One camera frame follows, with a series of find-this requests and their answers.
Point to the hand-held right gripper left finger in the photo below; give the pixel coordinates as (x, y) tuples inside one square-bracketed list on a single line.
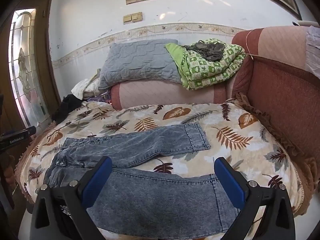
[(96, 180)]

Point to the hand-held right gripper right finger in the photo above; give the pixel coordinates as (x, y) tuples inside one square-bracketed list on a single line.
[(231, 182)]

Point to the blue denim pants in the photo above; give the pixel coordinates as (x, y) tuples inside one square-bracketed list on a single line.
[(160, 195)]

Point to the leaf print blanket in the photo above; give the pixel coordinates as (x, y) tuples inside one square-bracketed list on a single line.
[(230, 160)]

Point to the black cloth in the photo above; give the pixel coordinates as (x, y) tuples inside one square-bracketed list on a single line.
[(65, 106)]

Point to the wooden door with stained glass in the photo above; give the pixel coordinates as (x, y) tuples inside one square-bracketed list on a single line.
[(25, 62)]

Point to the purple patterned item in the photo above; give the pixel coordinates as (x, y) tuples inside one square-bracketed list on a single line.
[(100, 97)]

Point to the white crumpled cloth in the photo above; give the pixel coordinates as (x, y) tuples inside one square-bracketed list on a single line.
[(82, 86)]

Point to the red and pink sofa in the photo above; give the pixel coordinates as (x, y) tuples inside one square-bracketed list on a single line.
[(280, 92)]

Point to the green printed quilt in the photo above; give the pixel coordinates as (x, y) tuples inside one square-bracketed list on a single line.
[(212, 67)]

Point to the grey quilted pillow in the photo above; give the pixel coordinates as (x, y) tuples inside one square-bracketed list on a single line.
[(140, 60)]

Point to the dark olive cloth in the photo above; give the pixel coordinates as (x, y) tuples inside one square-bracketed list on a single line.
[(210, 50)]

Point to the beige wall light switch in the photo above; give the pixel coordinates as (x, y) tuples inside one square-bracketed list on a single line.
[(132, 18)]

